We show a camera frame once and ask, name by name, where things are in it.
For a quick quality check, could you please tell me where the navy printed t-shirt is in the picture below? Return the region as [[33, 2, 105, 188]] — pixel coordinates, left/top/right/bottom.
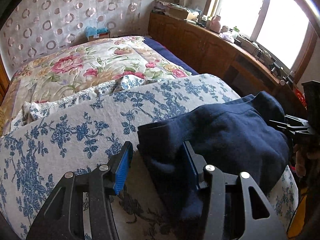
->
[[138, 92, 290, 239]]

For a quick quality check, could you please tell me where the person's right hand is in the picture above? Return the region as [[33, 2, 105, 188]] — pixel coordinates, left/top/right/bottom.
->
[[293, 143, 319, 178]]

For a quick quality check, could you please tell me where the wooden sideboard cabinet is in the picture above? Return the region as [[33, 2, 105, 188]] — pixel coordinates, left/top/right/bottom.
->
[[147, 11, 308, 116]]

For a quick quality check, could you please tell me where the blue floral white sheet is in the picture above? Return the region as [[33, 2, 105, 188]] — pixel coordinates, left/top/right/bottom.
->
[[1, 74, 298, 239]]

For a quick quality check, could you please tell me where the pink bottle on sideboard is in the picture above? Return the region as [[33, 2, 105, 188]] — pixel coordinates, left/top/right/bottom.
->
[[210, 15, 221, 34]]

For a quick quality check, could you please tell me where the floral pink quilt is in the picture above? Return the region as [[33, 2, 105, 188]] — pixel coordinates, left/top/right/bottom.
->
[[1, 36, 191, 134]]

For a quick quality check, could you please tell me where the cardboard box on sideboard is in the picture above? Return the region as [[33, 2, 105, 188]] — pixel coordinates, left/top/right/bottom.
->
[[166, 7, 189, 20]]

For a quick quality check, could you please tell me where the cardboard box with blue items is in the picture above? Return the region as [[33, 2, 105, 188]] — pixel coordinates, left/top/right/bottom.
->
[[85, 26, 111, 42]]

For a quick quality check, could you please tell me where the circle-patterned sheer curtain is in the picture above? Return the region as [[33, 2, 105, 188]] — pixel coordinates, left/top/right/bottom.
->
[[1, 0, 142, 77]]

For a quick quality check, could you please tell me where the window with wooden frame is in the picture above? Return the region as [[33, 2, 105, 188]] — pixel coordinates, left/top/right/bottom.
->
[[204, 0, 318, 82]]

